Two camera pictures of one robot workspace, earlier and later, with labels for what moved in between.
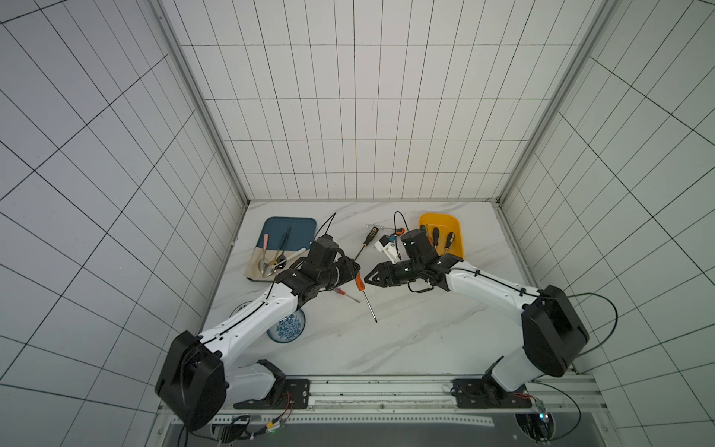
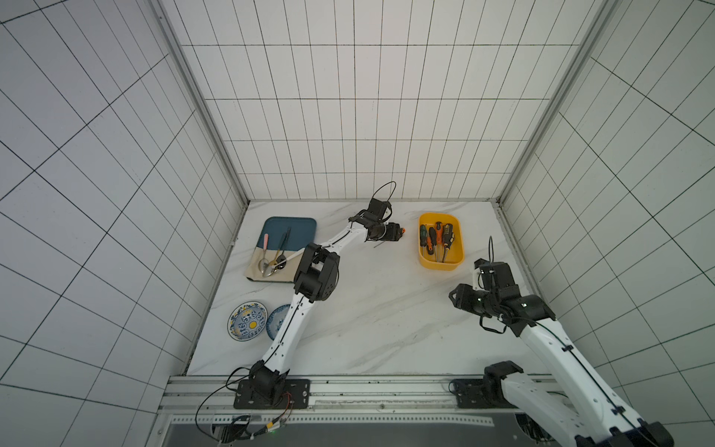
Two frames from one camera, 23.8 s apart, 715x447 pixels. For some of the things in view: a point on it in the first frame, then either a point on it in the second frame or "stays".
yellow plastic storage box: x=444 y=233 stays
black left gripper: x=345 y=263 to x=375 y=238
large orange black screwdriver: x=360 y=283 to x=438 y=231
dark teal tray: x=302 y=233 stays
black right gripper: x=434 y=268 to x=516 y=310
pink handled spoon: x=264 y=264 stays
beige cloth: x=267 y=264 stays
